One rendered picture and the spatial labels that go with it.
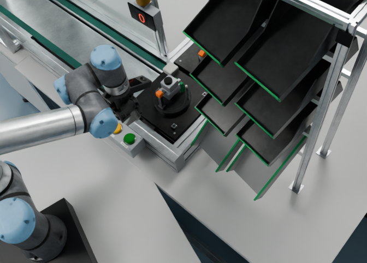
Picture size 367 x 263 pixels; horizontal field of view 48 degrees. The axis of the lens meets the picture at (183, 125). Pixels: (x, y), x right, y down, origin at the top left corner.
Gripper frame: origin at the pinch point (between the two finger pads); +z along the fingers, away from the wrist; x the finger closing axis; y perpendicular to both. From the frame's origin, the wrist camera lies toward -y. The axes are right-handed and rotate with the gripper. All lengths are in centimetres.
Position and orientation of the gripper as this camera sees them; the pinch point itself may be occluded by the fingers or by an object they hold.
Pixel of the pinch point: (136, 116)
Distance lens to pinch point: 141.9
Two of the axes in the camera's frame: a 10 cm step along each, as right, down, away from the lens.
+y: -6.6, 6.8, -3.1
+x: 7.4, 5.3, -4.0
